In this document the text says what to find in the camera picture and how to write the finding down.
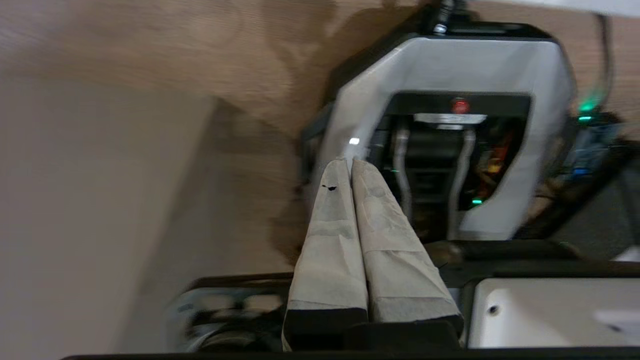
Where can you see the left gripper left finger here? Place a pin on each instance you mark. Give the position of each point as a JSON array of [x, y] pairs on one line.
[[330, 260]]

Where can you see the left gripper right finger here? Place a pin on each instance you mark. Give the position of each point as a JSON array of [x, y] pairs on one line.
[[395, 260]]

